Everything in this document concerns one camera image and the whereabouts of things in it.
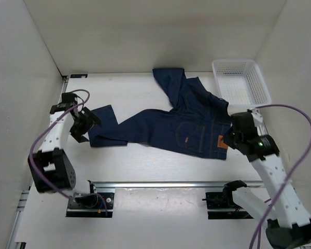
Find dark blue denim trousers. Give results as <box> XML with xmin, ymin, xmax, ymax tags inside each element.
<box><xmin>88</xmin><ymin>68</ymin><xmax>232</xmax><ymax>160</ymax></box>

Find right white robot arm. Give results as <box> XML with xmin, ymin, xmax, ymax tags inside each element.
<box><xmin>222</xmin><ymin>110</ymin><xmax>311</xmax><ymax>248</ymax></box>

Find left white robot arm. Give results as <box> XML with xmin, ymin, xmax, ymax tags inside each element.
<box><xmin>28</xmin><ymin>90</ymin><xmax>102</xmax><ymax>208</ymax></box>

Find white perforated plastic basket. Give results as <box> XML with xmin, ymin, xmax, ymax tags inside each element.
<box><xmin>211</xmin><ymin>59</ymin><xmax>272</xmax><ymax>108</ymax></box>

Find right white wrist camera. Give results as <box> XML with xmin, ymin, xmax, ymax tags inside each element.
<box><xmin>247</xmin><ymin>108</ymin><xmax>267</xmax><ymax>135</ymax></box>

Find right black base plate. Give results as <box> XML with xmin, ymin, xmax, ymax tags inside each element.
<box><xmin>202</xmin><ymin>192</ymin><xmax>252</xmax><ymax>220</ymax></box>

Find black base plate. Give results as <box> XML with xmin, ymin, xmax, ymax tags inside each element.
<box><xmin>202</xmin><ymin>192</ymin><xmax>252</xmax><ymax>220</ymax></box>
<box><xmin>66</xmin><ymin>188</ymin><xmax>115</xmax><ymax>218</ymax></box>

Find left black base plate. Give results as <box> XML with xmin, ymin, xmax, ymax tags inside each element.
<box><xmin>66</xmin><ymin>188</ymin><xmax>115</xmax><ymax>218</ymax></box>

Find aluminium frame rail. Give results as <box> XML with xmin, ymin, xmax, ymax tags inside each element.
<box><xmin>5</xmin><ymin>75</ymin><xmax>311</xmax><ymax>249</ymax></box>

